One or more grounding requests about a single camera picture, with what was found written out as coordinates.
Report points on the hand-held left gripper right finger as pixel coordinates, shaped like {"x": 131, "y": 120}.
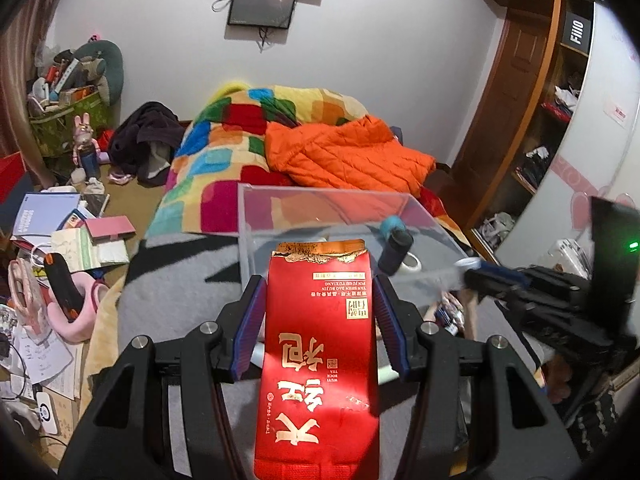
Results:
{"x": 392, "y": 330}

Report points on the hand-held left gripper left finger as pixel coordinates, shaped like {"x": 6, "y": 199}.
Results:
{"x": 249, "y": 330}

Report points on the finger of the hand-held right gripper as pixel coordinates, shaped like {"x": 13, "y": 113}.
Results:
{"x": 525, "y": 310}
{"x": 500, "y": 275}

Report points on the beige tube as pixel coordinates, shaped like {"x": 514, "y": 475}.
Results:
{"x": 468, "y": 315}

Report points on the white tape roll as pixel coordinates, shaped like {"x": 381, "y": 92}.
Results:
{"x": 411, "y": 264}

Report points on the dark cosmetic bottle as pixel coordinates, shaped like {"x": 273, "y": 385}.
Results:
{"x": 392, "y": 257}

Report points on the red tea packet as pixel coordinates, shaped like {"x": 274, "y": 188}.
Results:
{"x": 317, "y": 360}

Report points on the clear plastic box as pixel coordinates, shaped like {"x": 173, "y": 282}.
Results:
{"x": 300, "y": 215}

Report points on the white plastic bag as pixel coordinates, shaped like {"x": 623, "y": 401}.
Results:
{"x": 567, "y": 255}

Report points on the grey shoes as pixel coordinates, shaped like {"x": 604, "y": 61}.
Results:
{"x": 497, "y": 230}

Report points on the grey and black blanket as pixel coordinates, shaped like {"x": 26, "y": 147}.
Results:
{"x": 175, "y": 300}

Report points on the dark patterned pants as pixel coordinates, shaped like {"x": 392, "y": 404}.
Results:
{"x": 597, "y": 425}

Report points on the white sliding wardrobe door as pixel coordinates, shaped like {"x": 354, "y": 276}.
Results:
{"x": 600, "y": 125}

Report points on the beige fleece blanket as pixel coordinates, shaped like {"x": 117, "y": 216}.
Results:
{"x": 102, "y": 340}

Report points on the colourful patchwork blanket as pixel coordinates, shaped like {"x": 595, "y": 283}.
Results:
{"x": 220, "y": 160}

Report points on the pink flat case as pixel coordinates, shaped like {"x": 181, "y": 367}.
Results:
{"x": 110, "y": 227}

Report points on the orange puffer jacket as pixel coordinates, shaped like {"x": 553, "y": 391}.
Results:
{"x": 345, "y": 155}

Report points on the wooden wardrobe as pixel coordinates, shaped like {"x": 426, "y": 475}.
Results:
{"x": 515, "y": 85}

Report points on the black and orange tool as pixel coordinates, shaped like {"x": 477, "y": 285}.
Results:
{"x": 62, "y": 285}

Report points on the white papers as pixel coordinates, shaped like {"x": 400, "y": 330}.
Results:
{"x": 42, "y": 360}

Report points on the white round-button device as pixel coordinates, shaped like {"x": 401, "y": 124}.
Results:
{"x": 47, "y": 412}

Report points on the dark clothes pile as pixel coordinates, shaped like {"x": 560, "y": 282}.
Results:
{"x": 142, "y": 135}

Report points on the pink bag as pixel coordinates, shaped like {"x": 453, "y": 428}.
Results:
{"x": 27, "y": 295}

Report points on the light blue book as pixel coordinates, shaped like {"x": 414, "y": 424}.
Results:
{"x": 42, "y": 215}

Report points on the black printed box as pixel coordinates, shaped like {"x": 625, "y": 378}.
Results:
{"x": 577, "y": 27}

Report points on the pink rabbit figurine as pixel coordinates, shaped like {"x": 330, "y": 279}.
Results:
{"x": 86, "y": 145}

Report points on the green storage bag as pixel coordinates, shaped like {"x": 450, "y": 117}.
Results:
{"x": 65, "y": 127}

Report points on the red box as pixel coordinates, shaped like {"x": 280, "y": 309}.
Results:
{"x": 11, "y": 177}

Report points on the grey-green neck pillow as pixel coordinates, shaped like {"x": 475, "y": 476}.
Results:
{"x": 112, "y": 67}

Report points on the small black wall screen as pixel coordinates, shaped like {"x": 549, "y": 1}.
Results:
{"x": 261, "y": 7}

